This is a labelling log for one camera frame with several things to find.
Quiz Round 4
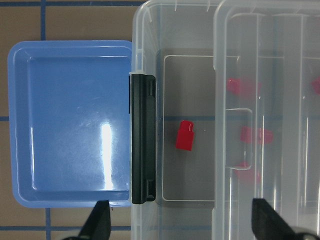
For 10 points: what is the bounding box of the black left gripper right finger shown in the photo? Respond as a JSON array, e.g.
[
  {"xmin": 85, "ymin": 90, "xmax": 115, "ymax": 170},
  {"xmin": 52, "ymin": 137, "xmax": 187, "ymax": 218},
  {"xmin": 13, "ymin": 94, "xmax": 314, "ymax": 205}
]
[{"xmin": 251, "ymin": 198, "xmax": 309, "ymax": 240}]

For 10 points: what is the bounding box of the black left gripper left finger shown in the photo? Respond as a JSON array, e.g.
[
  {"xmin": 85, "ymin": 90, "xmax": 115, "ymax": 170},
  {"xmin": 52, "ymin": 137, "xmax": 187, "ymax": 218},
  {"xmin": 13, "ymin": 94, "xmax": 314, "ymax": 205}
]
[{"xmin": 77, "ymin": 200, "xmax": 111, "ymax": 240}]

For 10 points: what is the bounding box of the clear plastic box lid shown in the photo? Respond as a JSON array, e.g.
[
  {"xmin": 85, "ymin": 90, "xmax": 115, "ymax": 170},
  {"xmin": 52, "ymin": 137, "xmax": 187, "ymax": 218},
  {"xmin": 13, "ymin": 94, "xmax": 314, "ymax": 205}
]
[{"xmin": 212, "ymin": 0, "xmax": 320, "ymax": 240}]

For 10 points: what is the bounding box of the red block front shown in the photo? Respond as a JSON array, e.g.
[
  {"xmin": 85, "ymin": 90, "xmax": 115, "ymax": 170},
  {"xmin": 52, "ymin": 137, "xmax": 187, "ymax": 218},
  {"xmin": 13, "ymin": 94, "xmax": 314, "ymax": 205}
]
[{"xmin": 234, "ymin": 161, "xmax": 262, "ymax": 185}]

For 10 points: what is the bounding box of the red block middle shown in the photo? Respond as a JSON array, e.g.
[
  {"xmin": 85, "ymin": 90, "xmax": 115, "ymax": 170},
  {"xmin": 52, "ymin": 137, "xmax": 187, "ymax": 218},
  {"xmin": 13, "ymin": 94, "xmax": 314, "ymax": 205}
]
[{"xmin": 240, "ymin": 126, "xmax": 274, "ymax": 145}]

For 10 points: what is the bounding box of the clear plastic storage box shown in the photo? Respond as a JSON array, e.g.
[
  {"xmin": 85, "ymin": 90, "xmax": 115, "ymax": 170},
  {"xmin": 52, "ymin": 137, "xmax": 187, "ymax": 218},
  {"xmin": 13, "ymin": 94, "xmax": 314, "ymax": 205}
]
[{"xmin": 130, "ymin": 0, "xmax": 320, "ymax": 240}]

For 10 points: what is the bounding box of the red block near latch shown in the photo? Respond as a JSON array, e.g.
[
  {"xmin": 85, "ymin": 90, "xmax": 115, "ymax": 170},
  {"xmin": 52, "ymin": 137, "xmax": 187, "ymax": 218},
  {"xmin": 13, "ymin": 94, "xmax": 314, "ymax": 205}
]
[{"xmin": 175, "ymin": 120, "xmax": 195, "ymax": 151}]

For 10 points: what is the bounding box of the blue plastic tray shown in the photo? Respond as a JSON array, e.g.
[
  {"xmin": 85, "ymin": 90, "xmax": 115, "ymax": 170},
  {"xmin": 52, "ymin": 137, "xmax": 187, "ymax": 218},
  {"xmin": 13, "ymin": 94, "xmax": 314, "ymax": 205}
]
[{"xmin": 7, "ymin": 40, "xmax": 132, "ymax": 208}]

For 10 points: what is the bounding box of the red block back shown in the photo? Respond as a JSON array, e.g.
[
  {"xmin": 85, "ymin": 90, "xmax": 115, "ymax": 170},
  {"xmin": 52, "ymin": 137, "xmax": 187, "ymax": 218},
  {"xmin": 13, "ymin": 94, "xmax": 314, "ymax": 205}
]
[{"xmin": 226, "ymin": 78, "xmax": 262, "ymax": 98}]

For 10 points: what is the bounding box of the red block far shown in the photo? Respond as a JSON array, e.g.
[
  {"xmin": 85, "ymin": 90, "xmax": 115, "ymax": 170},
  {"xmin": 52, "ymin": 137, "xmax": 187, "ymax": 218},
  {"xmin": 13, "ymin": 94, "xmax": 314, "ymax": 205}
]
[{"xmin": 311, "ymin": 77, "xmax": 320, "ymax": 95}]

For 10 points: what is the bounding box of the black box latch handle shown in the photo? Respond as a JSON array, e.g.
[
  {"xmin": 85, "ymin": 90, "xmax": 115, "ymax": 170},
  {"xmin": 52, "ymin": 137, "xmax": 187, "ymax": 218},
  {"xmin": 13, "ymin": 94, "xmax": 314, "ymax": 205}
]
[{"xmin": 130, "ymin": 74, "xmax": 156, "ymax": 205}]

